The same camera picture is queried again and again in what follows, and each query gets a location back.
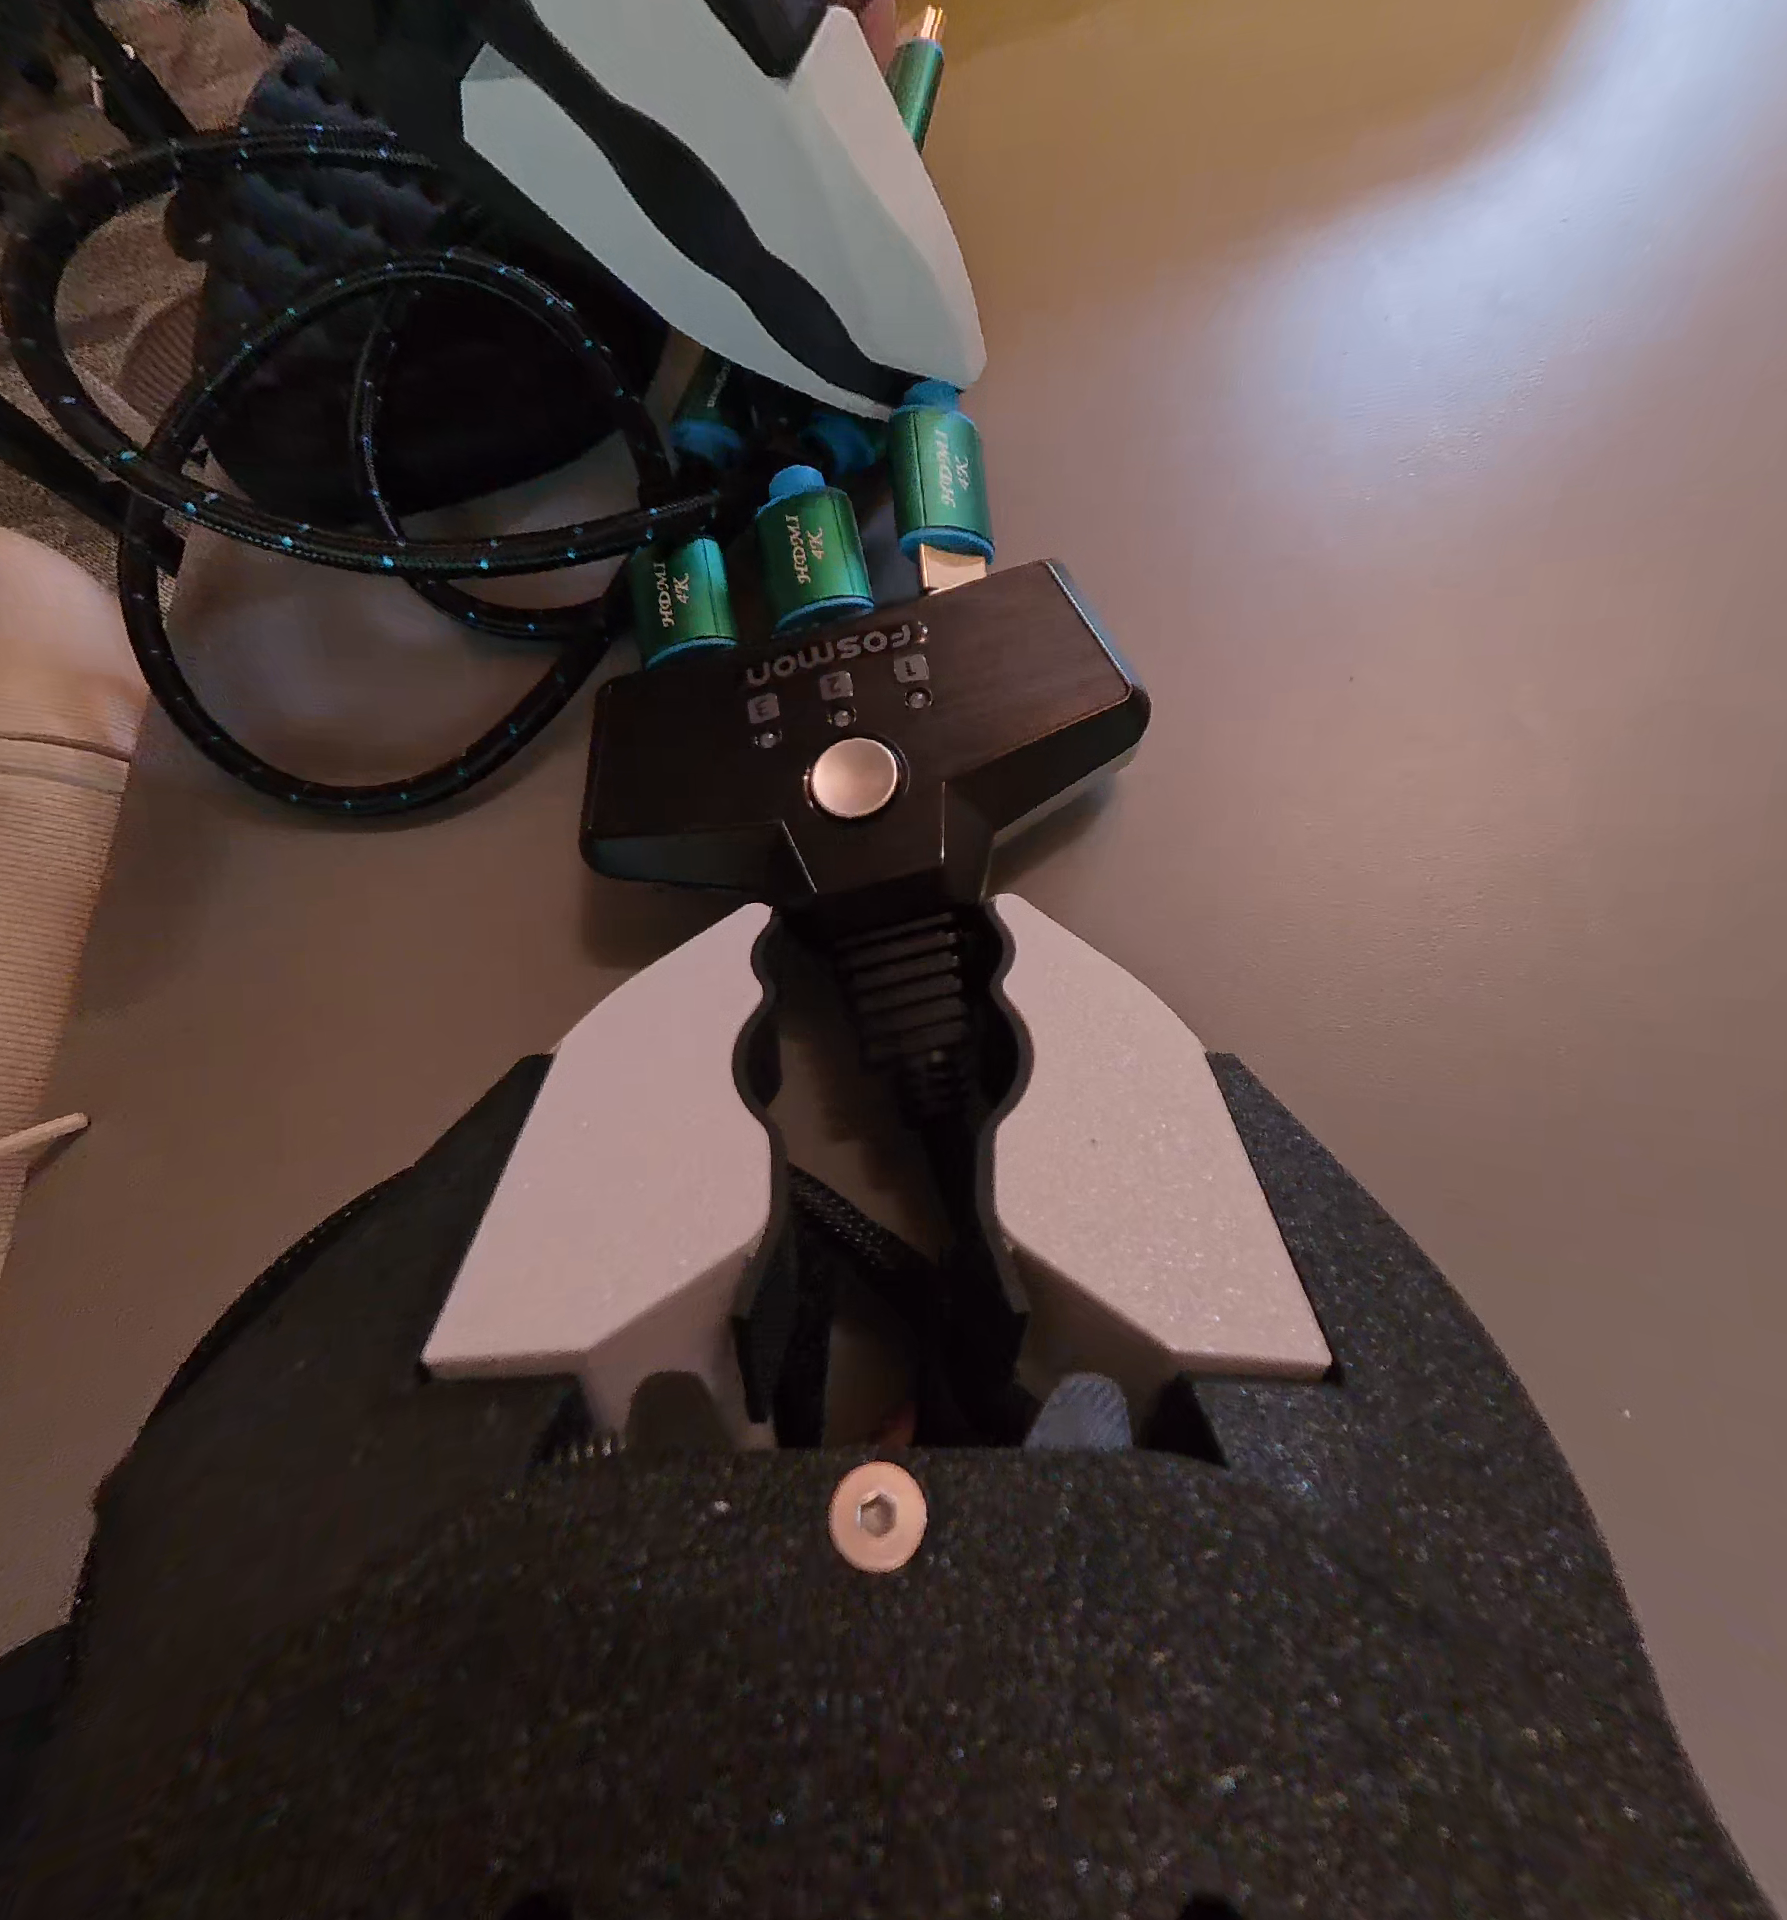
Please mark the green HDMI plug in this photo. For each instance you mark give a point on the green HDMI plug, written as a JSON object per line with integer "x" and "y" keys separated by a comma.
{"x": 941, "y": 473}

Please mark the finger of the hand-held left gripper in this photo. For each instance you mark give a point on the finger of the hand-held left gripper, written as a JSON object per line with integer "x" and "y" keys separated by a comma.
{"x": 607, "y": 224}
{"x": 833, "y": 195}

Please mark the black metal frame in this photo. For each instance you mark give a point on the black metal frame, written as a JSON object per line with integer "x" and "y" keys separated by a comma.
{"x": 67, "y": 91}

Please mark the black HDMI switch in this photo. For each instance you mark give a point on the black HDMI switch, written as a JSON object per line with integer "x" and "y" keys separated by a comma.
{"x": 1027, "y": 690}

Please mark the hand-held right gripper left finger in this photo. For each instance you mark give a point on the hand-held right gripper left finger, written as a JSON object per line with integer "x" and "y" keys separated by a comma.
{"x": 607, "y": 1200}

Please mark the person's beige clothing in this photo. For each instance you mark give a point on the person's beige clothing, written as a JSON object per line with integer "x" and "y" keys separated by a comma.
{"x": 8, "y": 840}

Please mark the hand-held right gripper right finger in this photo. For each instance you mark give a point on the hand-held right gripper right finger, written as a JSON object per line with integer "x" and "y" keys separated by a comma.
{"x": 1147, "y": 1200}

